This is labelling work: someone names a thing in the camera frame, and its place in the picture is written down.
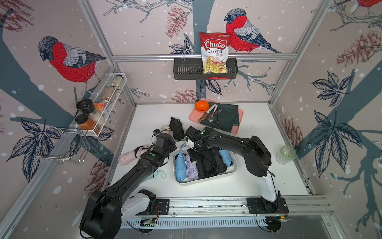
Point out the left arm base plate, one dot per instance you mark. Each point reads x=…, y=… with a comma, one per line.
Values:
x=156, y=207

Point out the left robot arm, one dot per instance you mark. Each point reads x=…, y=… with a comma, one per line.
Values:
x=102, y=217

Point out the pink plastic tray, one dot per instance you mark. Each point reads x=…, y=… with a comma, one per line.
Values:
x=195, y=115

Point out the black lid spice jar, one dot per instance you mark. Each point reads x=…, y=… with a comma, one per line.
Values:
x=86, y=106

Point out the silver spoon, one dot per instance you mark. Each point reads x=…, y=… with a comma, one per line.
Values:
x=213, y=110

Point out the lilac umbrella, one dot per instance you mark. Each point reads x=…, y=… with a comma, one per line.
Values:
x=191, y=168

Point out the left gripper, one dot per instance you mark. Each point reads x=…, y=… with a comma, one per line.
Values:
x=173, y=147

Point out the white wire spice rack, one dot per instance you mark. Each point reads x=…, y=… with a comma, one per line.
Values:
x=104, y=101

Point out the mint green umbrella left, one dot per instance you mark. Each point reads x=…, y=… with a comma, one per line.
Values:
x=157, y=174

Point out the beige umbrella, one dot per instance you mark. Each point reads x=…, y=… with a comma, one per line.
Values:
x=167, y=129

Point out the light blue umbrella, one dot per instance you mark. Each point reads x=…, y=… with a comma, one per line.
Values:
x=227, y=159
x=180, y=167

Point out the dark small spoon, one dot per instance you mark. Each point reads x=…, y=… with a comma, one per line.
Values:
x=217, y=115

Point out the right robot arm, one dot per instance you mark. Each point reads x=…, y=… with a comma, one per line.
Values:
x=256, y=156

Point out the dark green cloth napkin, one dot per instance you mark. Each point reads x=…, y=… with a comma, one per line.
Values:
x=229, y=117

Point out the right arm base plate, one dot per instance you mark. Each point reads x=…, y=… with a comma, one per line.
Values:
x=258, y=205

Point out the white storage box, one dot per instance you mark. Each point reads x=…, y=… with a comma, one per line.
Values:
x=230, y=170

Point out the clear green glass jar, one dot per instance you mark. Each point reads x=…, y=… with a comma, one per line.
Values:
x=286, y=154

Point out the black umbrella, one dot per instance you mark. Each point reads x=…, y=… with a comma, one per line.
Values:
x=209, y=165
x=201, y=167
x=177, y=128
x=218, y=163

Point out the orange plastic bowl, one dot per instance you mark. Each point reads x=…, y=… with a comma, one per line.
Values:
x=202, y=106

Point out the orange spice jar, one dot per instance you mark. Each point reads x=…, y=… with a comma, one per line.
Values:
x=86, y=123

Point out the black wall basket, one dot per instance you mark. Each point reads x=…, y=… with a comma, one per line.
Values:
x=192, y=69

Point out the pink umbrella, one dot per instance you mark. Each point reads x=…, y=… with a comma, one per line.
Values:
x=129, y=157

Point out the Chuba cassava chips bag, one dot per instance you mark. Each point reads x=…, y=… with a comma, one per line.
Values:
x=214, y=52

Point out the gold handled knife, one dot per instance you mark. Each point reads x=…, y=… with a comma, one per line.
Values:
x=205, y=115

